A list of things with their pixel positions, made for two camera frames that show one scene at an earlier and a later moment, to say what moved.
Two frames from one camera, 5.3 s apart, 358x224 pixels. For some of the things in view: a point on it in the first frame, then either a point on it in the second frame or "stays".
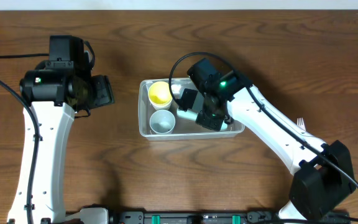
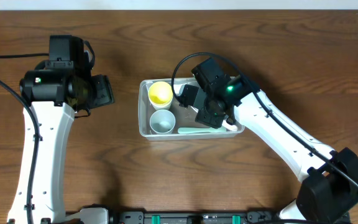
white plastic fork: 301,123 to 228,126
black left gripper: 107,96 stays
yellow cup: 160,95 stays
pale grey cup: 162,121 stays
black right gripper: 204,120 stays
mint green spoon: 192,116 to 199,129
